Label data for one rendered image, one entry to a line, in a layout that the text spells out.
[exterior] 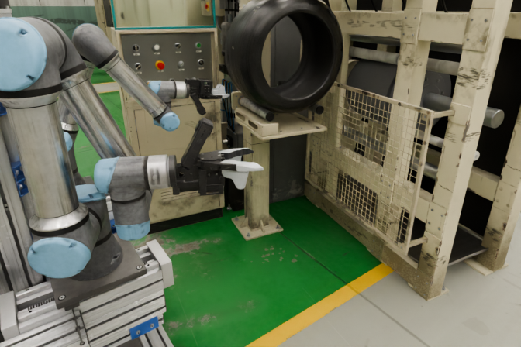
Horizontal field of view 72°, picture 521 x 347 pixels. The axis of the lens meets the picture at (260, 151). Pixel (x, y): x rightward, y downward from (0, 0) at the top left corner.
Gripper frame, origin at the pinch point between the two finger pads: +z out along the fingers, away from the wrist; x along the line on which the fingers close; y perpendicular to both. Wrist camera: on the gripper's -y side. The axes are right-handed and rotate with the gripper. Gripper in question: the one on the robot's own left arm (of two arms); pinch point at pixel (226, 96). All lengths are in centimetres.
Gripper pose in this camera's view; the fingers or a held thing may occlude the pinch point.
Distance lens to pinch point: 169.6
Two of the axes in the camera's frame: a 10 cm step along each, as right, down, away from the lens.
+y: 1.1, -9.4, -3.2
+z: 9.0, -0.4, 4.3
